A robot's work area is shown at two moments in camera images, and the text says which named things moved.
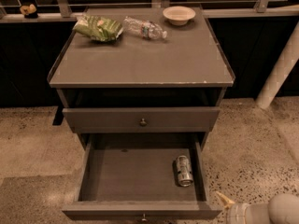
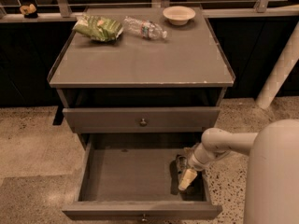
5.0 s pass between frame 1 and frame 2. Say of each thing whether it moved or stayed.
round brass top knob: stayed
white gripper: moved
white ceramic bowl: stayed
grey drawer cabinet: stayed
